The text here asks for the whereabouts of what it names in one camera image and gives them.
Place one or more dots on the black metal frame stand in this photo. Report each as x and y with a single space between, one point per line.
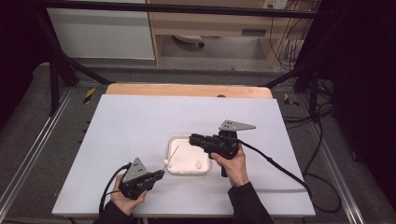
59 68
306 74

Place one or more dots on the light wooden desk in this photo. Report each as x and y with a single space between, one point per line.
211 23

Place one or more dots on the white square tray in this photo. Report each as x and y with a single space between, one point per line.
186 160

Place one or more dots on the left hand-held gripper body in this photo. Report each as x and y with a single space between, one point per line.
135 183

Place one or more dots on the yellow clamp left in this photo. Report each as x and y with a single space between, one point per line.
89 95

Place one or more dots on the dark curtain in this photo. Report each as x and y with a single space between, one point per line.
15 46
364 93

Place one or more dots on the white power strip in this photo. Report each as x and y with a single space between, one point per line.
275 3

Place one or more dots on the person's left hand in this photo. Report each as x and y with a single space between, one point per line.
124 201

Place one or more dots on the small white items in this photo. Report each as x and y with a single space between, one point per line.
172 155

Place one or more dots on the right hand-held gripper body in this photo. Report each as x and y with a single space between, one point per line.
222 146

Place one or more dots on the person's right hand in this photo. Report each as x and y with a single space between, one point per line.
234 169

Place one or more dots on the white cabinet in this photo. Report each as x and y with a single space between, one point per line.
99 34

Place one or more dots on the black metal frame crossbar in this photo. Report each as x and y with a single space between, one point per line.
174 8

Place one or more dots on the yellow clamp right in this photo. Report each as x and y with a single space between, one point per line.
290 100

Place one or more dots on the yellow clamp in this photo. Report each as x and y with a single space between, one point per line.
89 95
290 100

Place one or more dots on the light wooden table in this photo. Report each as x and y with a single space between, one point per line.
186 90

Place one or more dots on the aluminium floor rail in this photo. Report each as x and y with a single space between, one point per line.
37 140
336 174

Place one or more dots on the office chair base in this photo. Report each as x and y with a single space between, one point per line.
190 39

